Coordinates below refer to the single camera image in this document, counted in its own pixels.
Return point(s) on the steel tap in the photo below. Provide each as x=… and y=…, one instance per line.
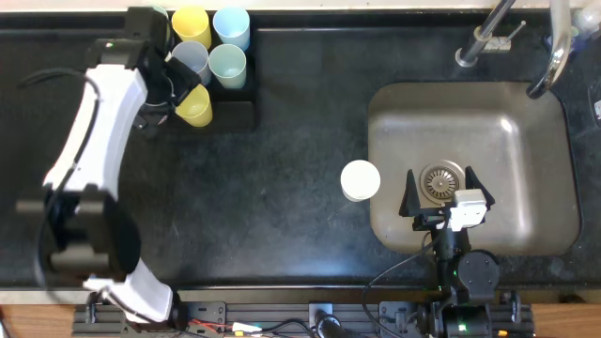
x=561, y=42

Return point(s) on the mounting rail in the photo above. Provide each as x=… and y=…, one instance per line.
x=272, y=313

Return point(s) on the grey cup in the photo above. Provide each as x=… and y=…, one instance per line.
x=192, y=54

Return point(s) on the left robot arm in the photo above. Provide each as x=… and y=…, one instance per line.
x=103, y=122

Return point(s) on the black tray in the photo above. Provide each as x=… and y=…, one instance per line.
x=235, y=112

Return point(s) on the steel sink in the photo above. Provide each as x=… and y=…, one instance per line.
x=516, y=164

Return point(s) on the black round container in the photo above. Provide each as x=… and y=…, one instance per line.
x=597, y=110

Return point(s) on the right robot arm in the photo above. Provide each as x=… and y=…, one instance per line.
x=476, y=272

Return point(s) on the blue soap bottle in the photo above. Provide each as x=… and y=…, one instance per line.
x=587, y=21

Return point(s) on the yellow cup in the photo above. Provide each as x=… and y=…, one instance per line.
x=197, y=110
x=190, y=23

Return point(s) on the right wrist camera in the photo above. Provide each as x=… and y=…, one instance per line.
x=467, y=209

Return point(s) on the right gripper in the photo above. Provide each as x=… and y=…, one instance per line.
x=432, y=219

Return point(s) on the blue cup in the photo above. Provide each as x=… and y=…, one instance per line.
x=231, y=23

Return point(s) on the white cup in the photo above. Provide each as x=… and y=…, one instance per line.
x=360, y=179

